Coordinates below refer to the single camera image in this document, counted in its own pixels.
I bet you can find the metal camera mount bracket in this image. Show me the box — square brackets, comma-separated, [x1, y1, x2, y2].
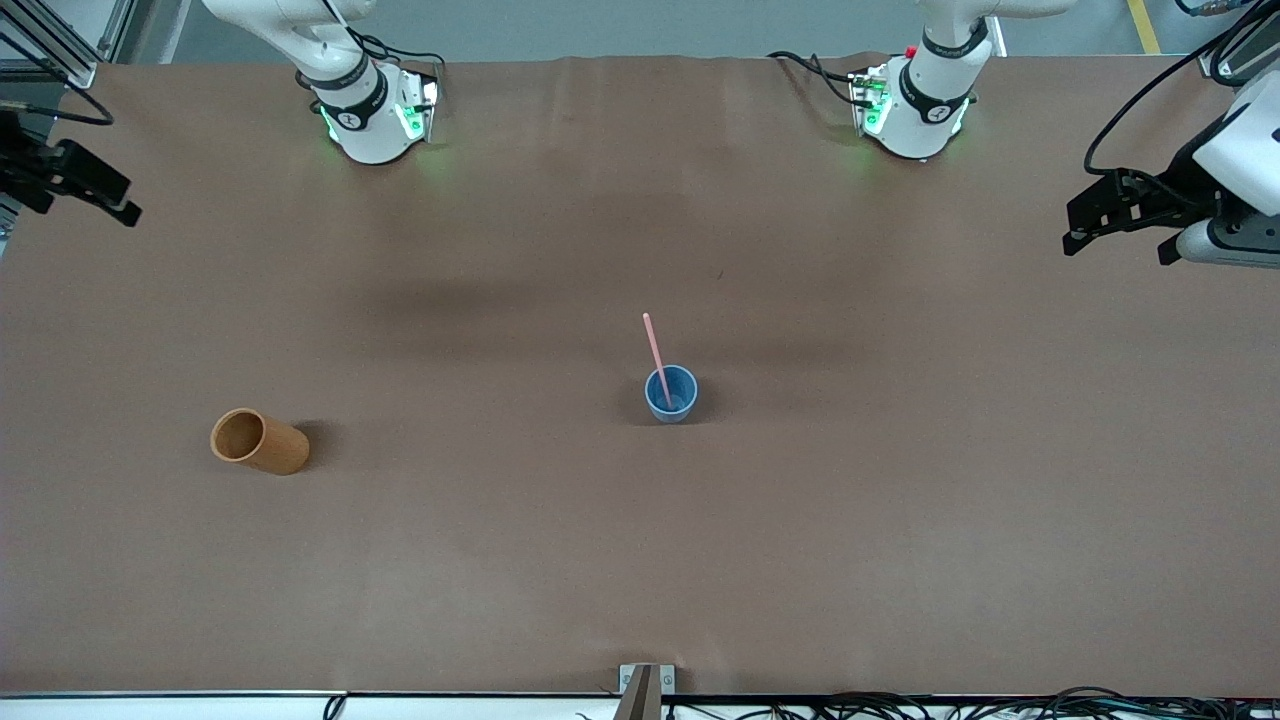
[613, 663, 677, 720]

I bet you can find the blue cup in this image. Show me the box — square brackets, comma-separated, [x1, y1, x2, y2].
[644, 364, 700, 425]

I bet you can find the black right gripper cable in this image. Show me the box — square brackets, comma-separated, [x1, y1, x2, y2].
[0, 30, 116, 127]

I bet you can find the pink chopstick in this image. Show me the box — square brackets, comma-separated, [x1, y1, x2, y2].
[642, 312, 674, 410]

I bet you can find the brown table cover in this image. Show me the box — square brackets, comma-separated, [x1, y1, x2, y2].
[0, 53, 1280, 699]

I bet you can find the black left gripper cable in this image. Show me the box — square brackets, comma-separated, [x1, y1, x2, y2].
[1084, 0, 1263, 177]

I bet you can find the brown wooden cup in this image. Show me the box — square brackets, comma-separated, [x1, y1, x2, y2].
[209, 407, 311, 477]

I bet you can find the aluminium frame profile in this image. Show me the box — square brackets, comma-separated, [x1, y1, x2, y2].
[1196, 0, 1280, 83]
[0, 0, 136, 89]

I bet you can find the black left arm base cable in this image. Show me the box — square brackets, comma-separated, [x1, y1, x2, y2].
[767, 50, 881, 109]

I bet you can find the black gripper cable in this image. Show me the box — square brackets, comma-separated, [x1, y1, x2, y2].
[0, 30, 116, 127]
[1084, 0, 1263, 177]

